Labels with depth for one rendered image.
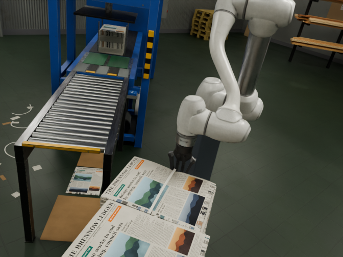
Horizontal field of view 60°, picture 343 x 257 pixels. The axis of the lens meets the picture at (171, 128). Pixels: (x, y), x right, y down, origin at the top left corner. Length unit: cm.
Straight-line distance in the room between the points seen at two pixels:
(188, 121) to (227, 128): 15
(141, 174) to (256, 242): 160
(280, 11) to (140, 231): 100
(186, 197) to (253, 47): 76
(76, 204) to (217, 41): 183
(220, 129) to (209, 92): 61
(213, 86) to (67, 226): 150
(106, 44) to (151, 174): 263
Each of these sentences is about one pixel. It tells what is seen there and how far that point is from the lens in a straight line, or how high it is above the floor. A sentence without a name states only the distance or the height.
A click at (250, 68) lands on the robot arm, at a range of 155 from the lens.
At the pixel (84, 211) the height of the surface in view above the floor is 0.
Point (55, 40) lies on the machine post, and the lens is 301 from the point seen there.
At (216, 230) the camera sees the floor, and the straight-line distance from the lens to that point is 258.
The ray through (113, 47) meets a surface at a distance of 367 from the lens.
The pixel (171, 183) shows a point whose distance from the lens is 120.
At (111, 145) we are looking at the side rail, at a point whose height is 80.
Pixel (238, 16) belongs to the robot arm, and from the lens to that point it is 140.
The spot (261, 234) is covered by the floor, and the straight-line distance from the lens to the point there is 270.
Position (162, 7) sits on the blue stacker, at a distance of 516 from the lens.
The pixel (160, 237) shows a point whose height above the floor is 107.
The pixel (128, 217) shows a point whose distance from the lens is 103.
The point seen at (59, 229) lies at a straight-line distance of 245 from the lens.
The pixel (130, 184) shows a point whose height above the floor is 106.
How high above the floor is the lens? 181
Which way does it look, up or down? 28 degrees down
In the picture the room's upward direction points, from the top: 10 degrees clockwise
